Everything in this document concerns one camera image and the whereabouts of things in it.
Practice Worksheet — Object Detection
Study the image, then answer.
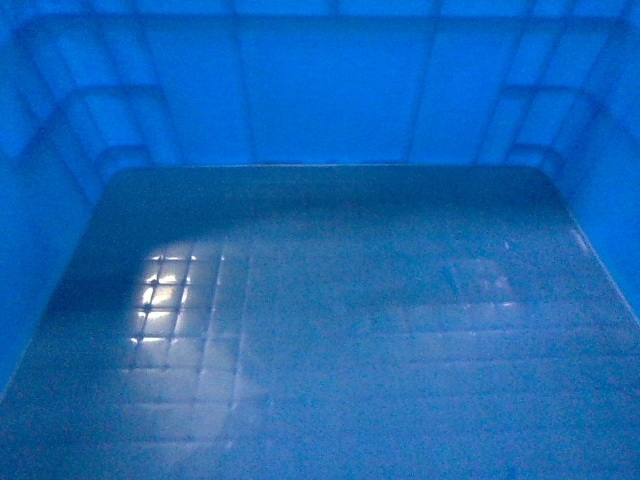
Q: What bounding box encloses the large blue plastic crate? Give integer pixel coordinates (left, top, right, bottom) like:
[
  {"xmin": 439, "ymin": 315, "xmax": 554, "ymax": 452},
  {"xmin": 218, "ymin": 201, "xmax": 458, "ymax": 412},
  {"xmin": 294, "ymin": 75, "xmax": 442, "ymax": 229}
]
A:
[{"xmin": 1, "ymin": 1, "xmax": 639, "ymax": 479}]

